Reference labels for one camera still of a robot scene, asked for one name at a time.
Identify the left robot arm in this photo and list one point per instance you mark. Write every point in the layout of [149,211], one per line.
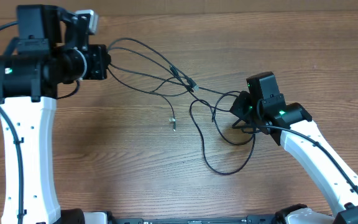
[52,48]

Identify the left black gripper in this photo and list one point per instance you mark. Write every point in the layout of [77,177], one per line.
[97,62]

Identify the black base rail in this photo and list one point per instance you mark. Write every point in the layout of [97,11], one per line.
[197,220]

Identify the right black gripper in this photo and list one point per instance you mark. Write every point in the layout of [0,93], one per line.
[239,106]

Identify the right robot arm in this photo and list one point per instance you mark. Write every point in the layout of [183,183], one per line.
[263,107]

